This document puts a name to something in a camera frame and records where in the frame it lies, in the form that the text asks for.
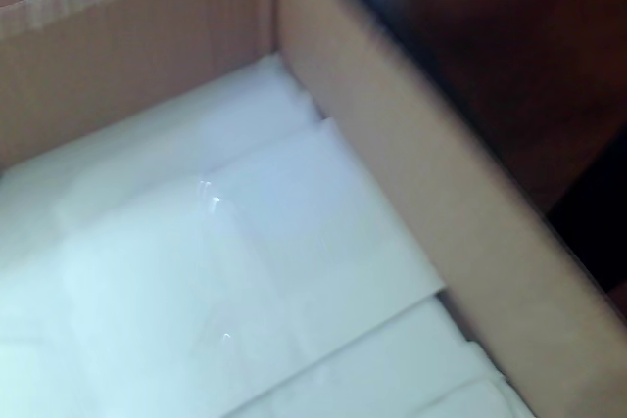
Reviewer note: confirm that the white cardboard box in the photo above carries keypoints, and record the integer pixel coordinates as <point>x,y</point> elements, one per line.
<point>416,168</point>

